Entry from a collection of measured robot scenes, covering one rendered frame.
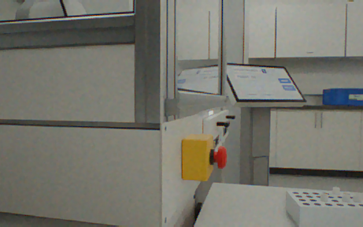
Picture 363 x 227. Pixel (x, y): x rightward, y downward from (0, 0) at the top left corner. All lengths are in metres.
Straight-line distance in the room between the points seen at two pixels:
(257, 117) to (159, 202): 1.43
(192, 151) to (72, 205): 0.20
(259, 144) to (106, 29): 1.50
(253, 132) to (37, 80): 1.46
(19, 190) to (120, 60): 0.26
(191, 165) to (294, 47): 3.76
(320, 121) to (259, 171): 2.13
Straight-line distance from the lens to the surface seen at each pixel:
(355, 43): 4.39
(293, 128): 3.80
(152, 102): 0.37
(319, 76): 4.57
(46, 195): 0.48
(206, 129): 0.69
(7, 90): 0.50
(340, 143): 3.97
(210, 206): 0.60
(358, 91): 4.15
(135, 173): 0.39
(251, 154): 1.78
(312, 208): 0.54
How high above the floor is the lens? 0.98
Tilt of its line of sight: 3 degrees down
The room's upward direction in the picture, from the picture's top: straight up
